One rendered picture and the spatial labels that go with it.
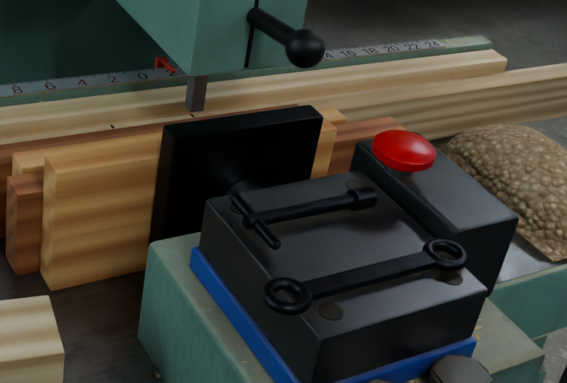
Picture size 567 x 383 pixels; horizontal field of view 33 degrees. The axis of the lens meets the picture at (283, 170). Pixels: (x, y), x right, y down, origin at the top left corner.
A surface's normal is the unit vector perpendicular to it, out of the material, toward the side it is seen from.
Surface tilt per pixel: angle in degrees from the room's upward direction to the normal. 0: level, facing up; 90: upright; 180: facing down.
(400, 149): 9
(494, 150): 41
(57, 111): 0
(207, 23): 90
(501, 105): 90
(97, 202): 90
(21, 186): 0
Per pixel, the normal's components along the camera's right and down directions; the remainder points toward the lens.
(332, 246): 0.17, -0.84
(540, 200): -0.30, -0.50
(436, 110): 0.51, 0.53
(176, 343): -0.84, 0.15
